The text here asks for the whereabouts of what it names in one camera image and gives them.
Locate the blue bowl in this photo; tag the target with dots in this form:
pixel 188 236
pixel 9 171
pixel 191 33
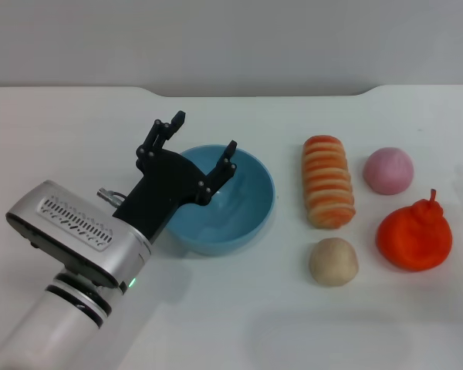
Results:
pixel 239 208

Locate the orange toy fruit with stem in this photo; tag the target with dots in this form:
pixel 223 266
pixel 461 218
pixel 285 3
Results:
pixel 413 239

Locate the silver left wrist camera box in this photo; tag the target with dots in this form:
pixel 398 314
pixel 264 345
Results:
pixel 73 231

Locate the pink round bun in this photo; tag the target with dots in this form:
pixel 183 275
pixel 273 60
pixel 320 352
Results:
pixel 387 171

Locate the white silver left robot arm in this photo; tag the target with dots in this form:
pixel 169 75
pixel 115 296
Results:
pixel 58 323

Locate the beige round bun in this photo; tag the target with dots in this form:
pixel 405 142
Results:
pixel 333 262

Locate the orange striped bread roll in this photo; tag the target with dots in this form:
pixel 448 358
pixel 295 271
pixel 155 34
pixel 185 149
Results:
pixel 328 181

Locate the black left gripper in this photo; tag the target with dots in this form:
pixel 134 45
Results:
pixel 158 189

